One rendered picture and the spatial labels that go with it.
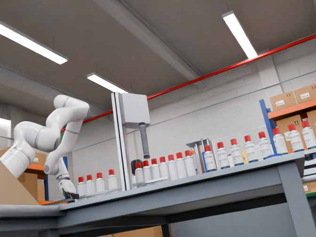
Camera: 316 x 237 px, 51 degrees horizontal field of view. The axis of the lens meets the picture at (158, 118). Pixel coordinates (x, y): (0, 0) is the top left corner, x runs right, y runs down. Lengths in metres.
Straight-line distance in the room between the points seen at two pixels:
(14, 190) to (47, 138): 0.38
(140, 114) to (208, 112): 4.87
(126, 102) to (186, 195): 0.87
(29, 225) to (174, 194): 0.56
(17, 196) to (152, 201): 0.54
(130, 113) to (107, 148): 5.90
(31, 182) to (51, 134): 0.45
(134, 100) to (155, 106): 5.37
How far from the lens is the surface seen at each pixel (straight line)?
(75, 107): 2.01
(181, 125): 6.94
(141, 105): 1.99
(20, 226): 1.38
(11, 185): 1.46
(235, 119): 6.56
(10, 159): 1.63
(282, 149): 1.79
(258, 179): 1.19
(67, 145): 2.24
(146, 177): 1.94
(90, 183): 2.13
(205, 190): 1.22
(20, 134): 1.75
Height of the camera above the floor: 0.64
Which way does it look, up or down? 20 degrees up
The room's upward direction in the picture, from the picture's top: 9 degrees counter-clockwise
